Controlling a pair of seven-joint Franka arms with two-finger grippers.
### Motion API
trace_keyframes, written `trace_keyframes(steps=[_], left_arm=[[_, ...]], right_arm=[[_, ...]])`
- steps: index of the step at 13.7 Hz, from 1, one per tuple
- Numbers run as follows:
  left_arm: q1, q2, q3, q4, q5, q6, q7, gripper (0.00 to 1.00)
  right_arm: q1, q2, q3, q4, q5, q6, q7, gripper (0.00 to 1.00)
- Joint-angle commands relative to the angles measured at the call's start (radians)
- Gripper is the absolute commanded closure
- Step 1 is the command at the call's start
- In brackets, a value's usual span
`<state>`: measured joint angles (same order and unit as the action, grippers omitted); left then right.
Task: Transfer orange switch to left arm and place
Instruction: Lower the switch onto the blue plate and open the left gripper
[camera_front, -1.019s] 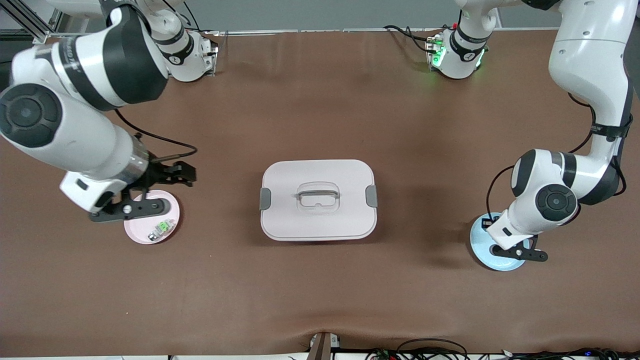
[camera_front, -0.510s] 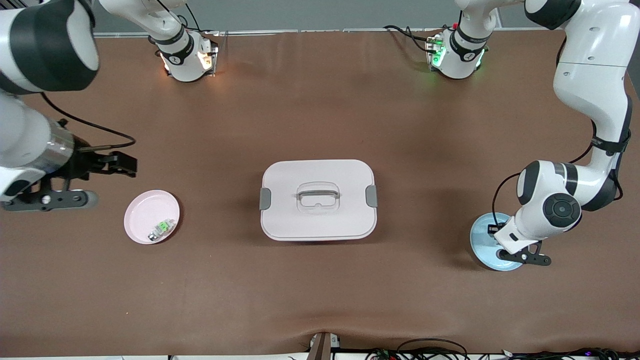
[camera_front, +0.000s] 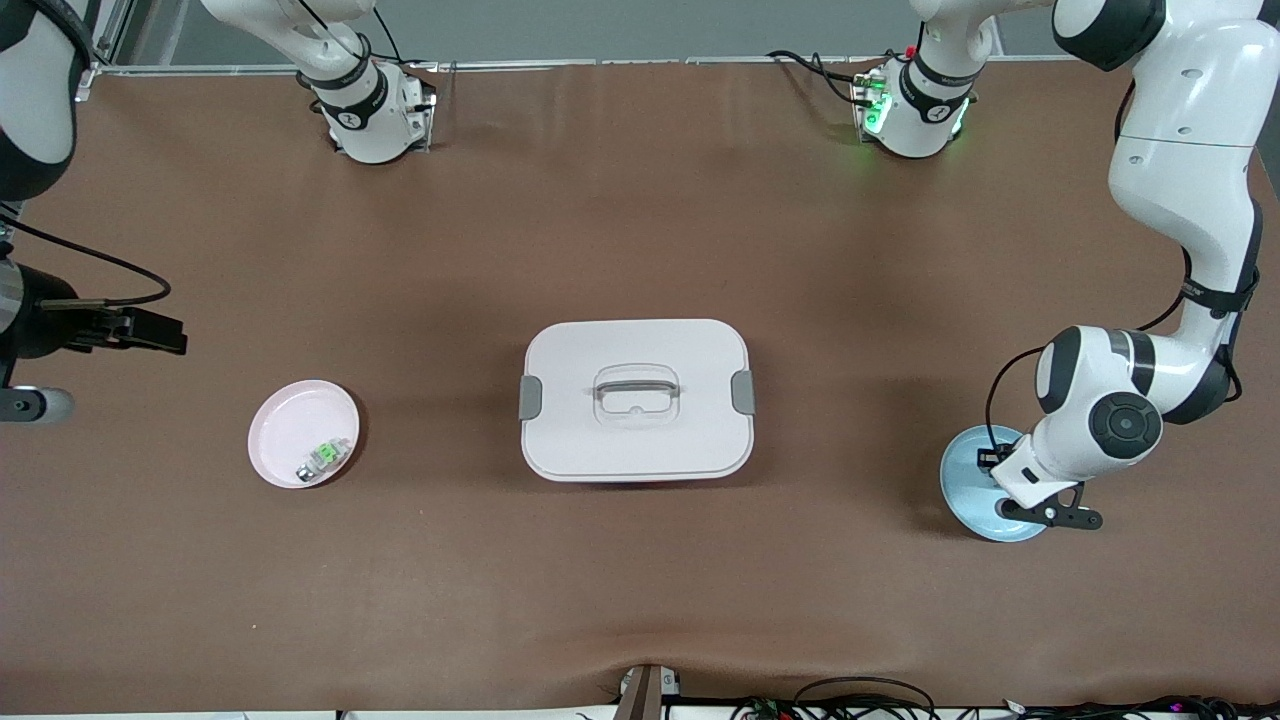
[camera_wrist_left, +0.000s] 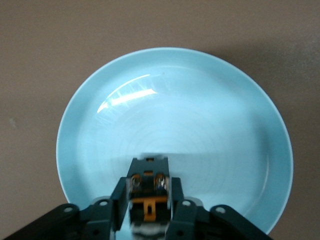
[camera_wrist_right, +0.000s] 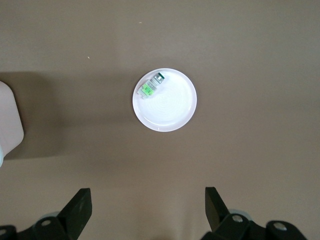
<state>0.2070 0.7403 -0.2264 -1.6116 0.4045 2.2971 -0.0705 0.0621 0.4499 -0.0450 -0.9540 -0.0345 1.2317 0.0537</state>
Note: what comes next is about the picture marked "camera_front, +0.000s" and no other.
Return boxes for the white lidded box grey latches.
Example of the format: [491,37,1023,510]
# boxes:
[518,319,758,484]

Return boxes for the light blue round plate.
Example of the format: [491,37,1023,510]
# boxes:
[939,425,1053,544]

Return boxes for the pink round plate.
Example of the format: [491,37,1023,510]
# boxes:
[247,379,362,490]

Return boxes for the brown table mat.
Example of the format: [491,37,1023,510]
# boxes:
[0,60,1280,713]

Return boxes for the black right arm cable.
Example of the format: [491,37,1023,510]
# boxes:
[0,215,172,309]

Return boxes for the green switch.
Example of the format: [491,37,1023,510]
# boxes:
[295,437,352,485]

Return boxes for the looped black cable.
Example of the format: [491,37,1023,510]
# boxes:
[793,677,937,720]

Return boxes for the aluminium frame profile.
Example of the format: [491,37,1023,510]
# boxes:
[75,0,137,101]

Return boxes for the black right base cable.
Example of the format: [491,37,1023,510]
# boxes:
[370,8,441,73]

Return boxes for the black left base cables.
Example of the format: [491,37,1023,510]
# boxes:
[767,48,883,107]

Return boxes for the metal table edge bracket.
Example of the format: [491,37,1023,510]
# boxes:
[615,664,682,720]

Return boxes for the silver table edge rail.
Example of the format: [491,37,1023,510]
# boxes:
[95,56,1076,77]

